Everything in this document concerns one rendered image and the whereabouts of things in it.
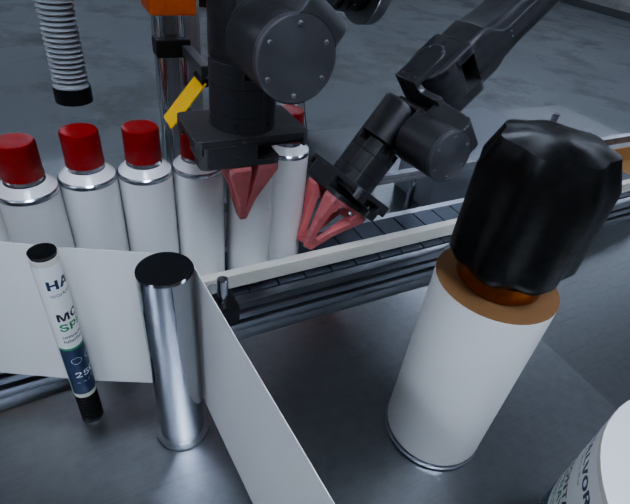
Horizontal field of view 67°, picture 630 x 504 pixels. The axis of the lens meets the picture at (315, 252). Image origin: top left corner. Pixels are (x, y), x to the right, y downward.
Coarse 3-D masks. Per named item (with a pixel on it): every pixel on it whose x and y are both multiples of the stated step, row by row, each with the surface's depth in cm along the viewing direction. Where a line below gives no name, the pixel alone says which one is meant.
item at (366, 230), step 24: (624, 192) 90; (408, 216) 75; (432, 216) 76; (456, 216) 77; (336, 240) 68; (432, 240) 71; (336, 264) 64; (360, 264) 65; (240, 288) 58; (264, 288) 59
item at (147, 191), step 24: (144, 120) 45; (144, 144) 44; (120, 168) 46; (144, 168) 45; (168, 168) 47; (144, 192) 46; (168, 192) 47; (144, 216) 47; (168, 216) 49; (144, 240) 49; (168, 240) 50
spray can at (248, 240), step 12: (228, 192) 52; (264, 192) 51; (228, 204) 53; (264, 204) 52; (228, 216) 54; (252, 216) 52; (264, 216) 53; (228, 228) 55; (240, 228) 53; (252, 228) 53; (264, 228) 54; (228, 240) 56; (240, 240) 54; (252, 240) 54; (264, 240) 56; (228, 252) 57; (240, 252) 55; (252, 252) 55; (264, 252) 57; (228, 264) 58; (240, 264) 57; (252, 264) 57
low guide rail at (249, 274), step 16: (432, 224) 68; (448, 224) 68; (368, 240) 63; (384, 240) 63; (400, 240) 65; (416, 240) 66; (288, 256) 58; (304, 256) 59; (320, 256) 59; (336, 256) 61; (352, 256) 62; (224, 272) 55; (240, 272) 55; (256, 272) 56; (272, 272) 57; (288, 272) 58
